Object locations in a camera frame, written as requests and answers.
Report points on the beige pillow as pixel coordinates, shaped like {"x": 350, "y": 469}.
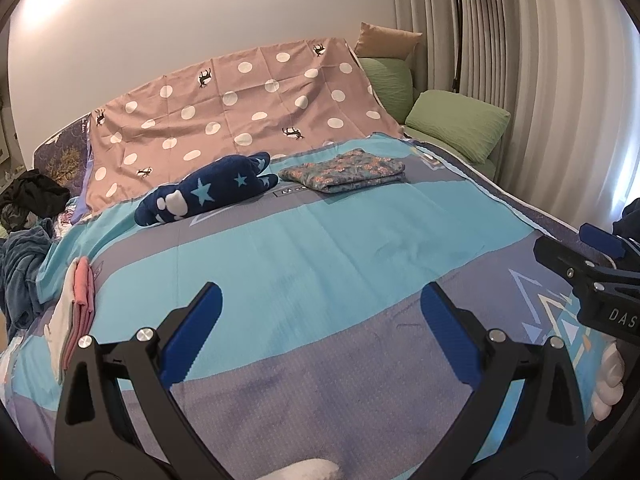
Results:
{"x": 390, "y": 40}

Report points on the white fuzzy cloth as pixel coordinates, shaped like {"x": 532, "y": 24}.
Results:
{"x": 310, "y": 470}

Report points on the green pillow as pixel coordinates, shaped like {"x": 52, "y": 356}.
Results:
{"x": 455, "y": 120}
{"x": 390, "y": 85}

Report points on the dark blue cloth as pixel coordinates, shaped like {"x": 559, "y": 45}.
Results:
{"x": 629, "y": 217}

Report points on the navy star plush blanket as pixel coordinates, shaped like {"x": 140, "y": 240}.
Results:
{"x": 200, "y": 195}

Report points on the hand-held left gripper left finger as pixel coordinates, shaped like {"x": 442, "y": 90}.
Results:
{"x": 197, "y": 320}

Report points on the white folded cloth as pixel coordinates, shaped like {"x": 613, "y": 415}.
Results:
{"x": 62, "y": 330}

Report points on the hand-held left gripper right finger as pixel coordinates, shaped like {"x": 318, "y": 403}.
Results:
{"x": 450, "y": 330}

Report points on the pink folded cloth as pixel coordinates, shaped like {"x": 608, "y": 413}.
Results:
{"x": 84, "y": 290}

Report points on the white curtain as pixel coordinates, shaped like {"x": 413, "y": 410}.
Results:
{"x": 550, "y": 85}

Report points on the pink polka dot sheet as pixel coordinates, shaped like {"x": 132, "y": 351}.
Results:
{"x": 250, "y": 95}

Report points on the blue printed bed sheet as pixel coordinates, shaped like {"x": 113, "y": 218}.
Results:
{"x": 325, "y": 260}

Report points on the black clothes pile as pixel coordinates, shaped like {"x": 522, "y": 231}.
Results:
{"x": 30, "y": 190}

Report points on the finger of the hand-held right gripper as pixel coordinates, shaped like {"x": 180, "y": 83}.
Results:
{"x": 565, "y": 260}
{"x": 602, "y": 240}

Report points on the teal floral garment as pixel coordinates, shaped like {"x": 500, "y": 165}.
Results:
{"x": 345, "y": 170}

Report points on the dark blue blanket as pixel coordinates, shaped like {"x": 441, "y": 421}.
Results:
{"x": 22, "y": 270}

